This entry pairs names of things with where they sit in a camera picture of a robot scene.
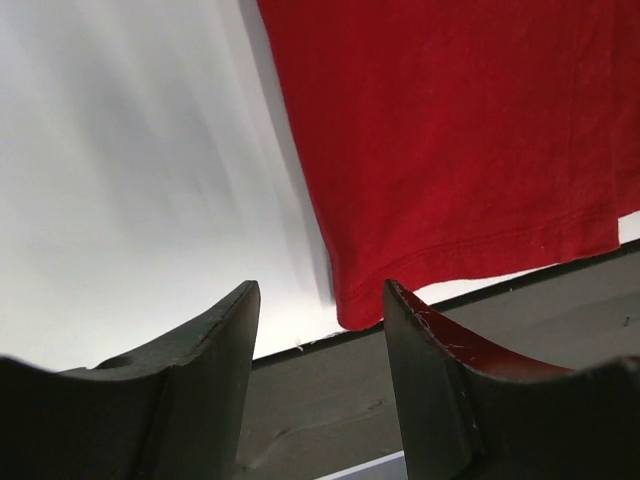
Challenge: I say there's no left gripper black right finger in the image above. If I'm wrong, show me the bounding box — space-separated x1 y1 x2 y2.
383 280 639 479

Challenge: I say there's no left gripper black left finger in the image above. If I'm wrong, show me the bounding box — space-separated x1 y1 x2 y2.
1 281 260 479

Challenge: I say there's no red t shirt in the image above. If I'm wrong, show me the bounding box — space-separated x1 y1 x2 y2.
259 0 639 330

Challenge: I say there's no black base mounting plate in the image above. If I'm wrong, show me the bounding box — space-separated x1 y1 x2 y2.
234 242 639 479

